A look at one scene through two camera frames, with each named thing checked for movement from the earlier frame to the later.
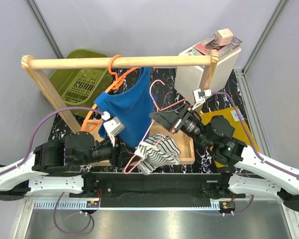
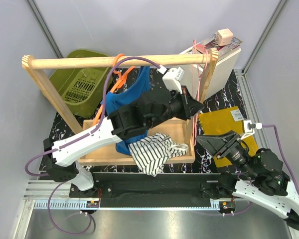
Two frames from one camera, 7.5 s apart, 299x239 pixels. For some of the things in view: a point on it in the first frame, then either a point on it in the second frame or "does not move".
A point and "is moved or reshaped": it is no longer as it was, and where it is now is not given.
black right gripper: x=169 y=119 -> x=219 y=145
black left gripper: x=121 y=155 -> x=188 y=103
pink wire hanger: x=148 y=130 -> x=202 y=48
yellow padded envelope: x=241 y=132 does not move
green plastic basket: x=79 y=89 does not move
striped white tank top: x=155 y=152 is moved or reshaped
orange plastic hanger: x=118 y=82 -> x=119 y=83
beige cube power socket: x=224 y=37 does not move
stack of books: x=204 y=49 does not move
